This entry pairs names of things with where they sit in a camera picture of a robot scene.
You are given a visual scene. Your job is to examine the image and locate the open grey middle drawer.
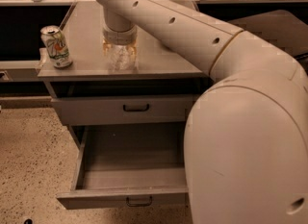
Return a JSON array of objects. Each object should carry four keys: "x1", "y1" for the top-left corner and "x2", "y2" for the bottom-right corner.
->
[{"x1": 57, "y1": 122, "x2": 188, "y2": 210}]

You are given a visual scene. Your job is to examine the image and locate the green white soda can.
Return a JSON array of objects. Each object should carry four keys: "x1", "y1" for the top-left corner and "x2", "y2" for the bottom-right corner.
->
[{"x1": 40, "y1": 25, "x2": 72, "y2": 68}]

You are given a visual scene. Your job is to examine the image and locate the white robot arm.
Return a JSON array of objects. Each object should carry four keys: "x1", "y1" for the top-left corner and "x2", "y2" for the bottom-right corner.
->
[{"x1": 96, "y1": 0, "x2": 308, "y2": 224}]

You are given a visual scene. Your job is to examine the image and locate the closed grey upper drawer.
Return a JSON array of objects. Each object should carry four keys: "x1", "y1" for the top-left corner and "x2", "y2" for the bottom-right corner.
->
[{"x1": 52, "y1": 94, "x2": 195, "y2": 126}]

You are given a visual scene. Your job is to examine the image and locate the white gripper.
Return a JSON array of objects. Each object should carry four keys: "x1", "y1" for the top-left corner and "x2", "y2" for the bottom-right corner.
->
[{"x1": 103, "y1": 23, "x2": 137, "y2": 64}]

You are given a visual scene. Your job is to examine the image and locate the clear water bottle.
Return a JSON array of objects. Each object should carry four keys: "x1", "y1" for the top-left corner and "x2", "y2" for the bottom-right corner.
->
[{"x1": 109, "y1": 44, "x2": 136, "y2": 71}]

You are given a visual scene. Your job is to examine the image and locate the black office chair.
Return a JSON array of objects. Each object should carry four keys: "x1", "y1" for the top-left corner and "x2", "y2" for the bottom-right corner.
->
[{"x1": 230, "y1": 10, "x2": 308, "y2": 64}]

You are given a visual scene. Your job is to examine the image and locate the grey drawer cabinet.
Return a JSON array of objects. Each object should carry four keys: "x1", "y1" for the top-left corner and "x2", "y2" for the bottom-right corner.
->
[{"x1": 37, "y1": 0, "x2": 215, "y2": 149}]

